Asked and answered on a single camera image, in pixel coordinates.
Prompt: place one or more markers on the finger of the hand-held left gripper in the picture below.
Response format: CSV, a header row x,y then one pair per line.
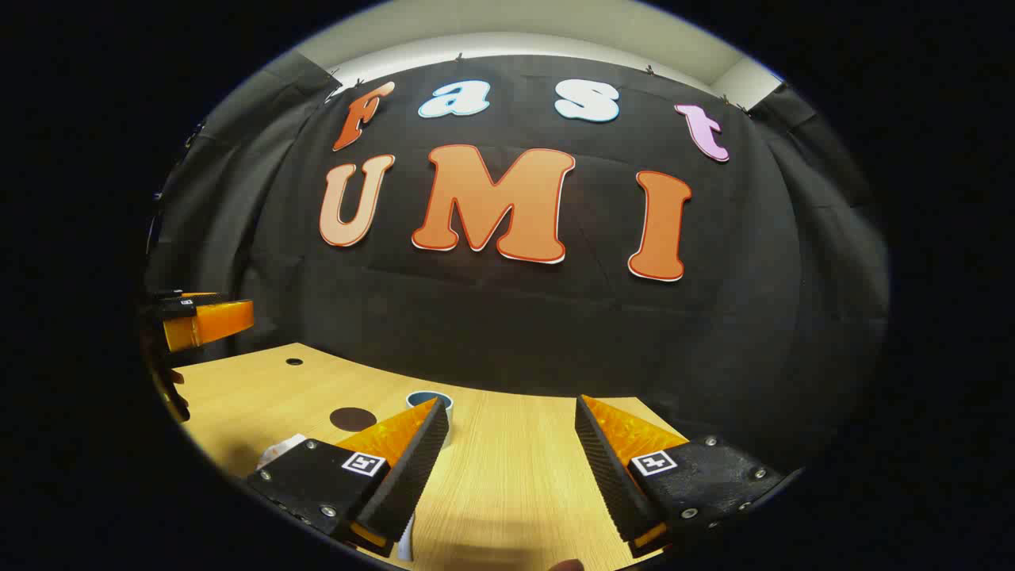
x,y
170,392
214,321

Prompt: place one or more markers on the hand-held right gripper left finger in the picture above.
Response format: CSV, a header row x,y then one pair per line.
x,y
412,468

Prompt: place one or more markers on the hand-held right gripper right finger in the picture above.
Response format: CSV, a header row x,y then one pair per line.
x,y
607,468

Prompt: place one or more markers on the pale green cup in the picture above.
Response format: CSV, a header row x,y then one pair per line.
x,y
424,396

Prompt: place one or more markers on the dark brown round coaster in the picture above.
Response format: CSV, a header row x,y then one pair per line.
x,y
349,419

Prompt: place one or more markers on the white toothpaste tube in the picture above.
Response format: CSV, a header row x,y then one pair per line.
x,y
279,450

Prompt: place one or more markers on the wooden desktop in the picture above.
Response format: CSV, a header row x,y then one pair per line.
x,y
507,476

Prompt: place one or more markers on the black backdrop cloth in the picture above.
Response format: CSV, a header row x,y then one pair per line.
x,y
515,333

